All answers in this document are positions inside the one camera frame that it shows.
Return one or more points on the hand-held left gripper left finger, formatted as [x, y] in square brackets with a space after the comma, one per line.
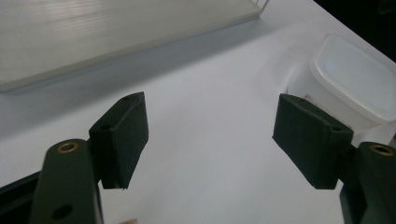
[118, 146]

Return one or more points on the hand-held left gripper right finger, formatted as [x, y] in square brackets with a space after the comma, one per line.
[314, 146]

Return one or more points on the white plastic container with lid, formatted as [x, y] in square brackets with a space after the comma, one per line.
[351, 81]

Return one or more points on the pale flat shelf board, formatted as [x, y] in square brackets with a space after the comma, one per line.
[102, 31]

